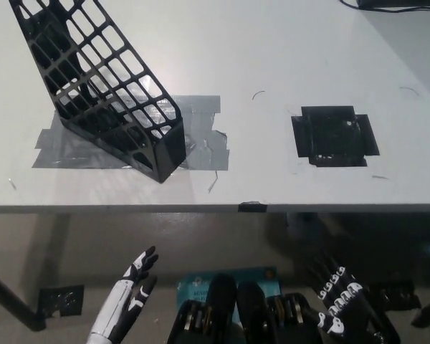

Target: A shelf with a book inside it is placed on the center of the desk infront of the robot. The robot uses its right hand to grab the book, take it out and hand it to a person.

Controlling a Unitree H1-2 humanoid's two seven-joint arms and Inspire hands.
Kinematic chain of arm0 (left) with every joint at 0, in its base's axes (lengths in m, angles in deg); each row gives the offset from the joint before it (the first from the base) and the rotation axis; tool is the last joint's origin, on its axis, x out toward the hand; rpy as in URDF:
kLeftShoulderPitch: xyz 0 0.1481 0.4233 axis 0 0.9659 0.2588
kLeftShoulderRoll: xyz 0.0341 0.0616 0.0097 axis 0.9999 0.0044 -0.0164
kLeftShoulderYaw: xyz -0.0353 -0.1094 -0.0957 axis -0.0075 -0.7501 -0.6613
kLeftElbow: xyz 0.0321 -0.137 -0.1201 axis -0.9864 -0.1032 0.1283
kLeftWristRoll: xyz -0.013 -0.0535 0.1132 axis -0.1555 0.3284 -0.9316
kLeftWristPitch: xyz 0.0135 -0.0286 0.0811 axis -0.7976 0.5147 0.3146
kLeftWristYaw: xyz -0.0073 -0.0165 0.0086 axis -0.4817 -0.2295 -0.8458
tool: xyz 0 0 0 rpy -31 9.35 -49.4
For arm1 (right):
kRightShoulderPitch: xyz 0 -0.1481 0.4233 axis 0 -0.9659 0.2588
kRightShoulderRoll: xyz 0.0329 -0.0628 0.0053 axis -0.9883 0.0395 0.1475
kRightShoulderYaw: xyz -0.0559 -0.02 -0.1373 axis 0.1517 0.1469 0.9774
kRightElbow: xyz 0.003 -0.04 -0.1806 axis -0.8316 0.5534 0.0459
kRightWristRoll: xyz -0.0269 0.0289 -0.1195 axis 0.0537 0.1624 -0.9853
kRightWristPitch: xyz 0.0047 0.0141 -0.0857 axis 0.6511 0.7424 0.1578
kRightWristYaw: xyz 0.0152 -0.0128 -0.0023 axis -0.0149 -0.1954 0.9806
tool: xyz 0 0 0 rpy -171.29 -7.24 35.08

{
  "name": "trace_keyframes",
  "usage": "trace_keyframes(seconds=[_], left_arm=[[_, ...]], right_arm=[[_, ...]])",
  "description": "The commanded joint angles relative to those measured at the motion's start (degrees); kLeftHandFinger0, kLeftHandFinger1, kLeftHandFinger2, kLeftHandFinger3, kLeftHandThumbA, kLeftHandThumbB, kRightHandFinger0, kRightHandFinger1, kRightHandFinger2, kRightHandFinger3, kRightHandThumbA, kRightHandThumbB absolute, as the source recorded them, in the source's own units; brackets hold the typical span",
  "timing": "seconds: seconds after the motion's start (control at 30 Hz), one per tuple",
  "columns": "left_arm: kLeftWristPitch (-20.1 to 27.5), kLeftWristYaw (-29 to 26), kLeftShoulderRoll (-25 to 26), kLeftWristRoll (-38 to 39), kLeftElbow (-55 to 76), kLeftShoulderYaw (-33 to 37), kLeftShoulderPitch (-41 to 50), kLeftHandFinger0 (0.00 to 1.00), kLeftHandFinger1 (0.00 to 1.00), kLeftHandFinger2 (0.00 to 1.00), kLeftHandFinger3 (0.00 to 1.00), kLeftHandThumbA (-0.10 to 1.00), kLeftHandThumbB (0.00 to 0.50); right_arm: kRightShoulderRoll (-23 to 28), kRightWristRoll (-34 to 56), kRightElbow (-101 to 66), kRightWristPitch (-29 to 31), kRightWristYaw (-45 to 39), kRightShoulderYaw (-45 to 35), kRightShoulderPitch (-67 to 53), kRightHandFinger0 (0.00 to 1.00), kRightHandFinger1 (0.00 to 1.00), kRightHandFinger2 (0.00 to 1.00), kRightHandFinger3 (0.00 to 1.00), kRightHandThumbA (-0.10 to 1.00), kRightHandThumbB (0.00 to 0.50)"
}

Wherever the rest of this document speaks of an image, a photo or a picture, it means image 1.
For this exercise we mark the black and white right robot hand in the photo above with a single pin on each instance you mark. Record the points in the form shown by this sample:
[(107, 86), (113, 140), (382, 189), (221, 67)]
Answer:
[(347, 308)]

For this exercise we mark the black square tape patch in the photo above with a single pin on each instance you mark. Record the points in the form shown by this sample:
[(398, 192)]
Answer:
[(329, 136)]

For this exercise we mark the black metal table leg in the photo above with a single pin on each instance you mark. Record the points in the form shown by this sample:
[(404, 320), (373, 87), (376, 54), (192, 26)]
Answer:
[(14, 306)]

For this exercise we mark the black tape floor marker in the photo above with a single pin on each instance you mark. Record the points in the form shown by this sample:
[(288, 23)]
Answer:
[(401, 295), (59, 301)]

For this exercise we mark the grey duct tape patch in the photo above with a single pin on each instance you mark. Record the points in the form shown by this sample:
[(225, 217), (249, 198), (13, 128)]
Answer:
[(204, 150)]

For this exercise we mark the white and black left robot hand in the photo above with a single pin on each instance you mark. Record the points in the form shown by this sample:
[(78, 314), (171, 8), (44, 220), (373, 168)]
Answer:
[(114, 308)]

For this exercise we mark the teal router box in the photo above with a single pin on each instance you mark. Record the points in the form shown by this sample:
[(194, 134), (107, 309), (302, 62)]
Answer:
[(197, 286)]

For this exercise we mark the dark flat device base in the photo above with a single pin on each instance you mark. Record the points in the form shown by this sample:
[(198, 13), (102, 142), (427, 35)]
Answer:
[(397, 3)]

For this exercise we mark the black plastic lattice file shelf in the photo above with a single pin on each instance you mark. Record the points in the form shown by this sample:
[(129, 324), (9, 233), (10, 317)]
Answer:
[(168, 150)]

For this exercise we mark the small black tape strip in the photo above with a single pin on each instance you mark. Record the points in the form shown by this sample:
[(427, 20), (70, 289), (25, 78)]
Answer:
[(251, 206)]

